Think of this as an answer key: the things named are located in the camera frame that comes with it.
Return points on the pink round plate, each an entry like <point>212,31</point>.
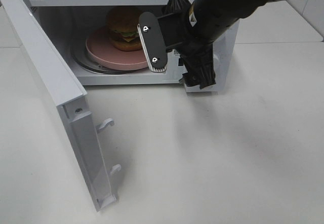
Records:
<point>101,50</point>

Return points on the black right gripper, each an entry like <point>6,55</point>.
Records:
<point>200,25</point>

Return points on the glass microwave turntable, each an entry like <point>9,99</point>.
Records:
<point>81,57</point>

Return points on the burger with lettuce and cheese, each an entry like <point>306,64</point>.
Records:
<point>121,24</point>

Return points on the white microwave door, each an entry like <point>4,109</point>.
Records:
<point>66,99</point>

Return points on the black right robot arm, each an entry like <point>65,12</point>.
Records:
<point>234,9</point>

